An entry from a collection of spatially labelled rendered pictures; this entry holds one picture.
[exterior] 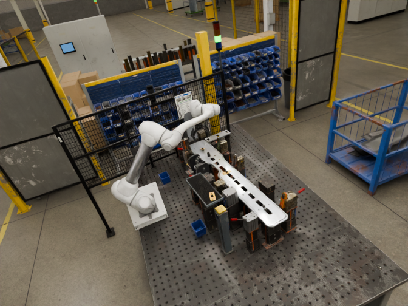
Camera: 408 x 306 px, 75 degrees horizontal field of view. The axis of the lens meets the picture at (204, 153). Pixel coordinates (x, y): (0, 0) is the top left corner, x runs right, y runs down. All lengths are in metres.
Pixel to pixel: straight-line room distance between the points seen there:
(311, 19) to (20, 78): 4.15
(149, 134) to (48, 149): 2.43
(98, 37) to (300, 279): 7.83
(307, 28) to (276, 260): 3.70
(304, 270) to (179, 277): 0.90
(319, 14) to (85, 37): 6.07
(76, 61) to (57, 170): 4.84
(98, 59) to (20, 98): 4.92
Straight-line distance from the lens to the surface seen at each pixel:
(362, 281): 2.18
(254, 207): 2.08
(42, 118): 4.08
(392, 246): 3.36
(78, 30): 8.60
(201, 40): 3.08
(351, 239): 2.37
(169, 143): 2.01
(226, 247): 2.15
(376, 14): 13.38
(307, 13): 4.84
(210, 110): 2.40
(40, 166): 4.42
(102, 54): 8.68
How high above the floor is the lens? 2.51
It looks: 34 degrees down
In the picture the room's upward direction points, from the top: 11 degrees counter-clockwise
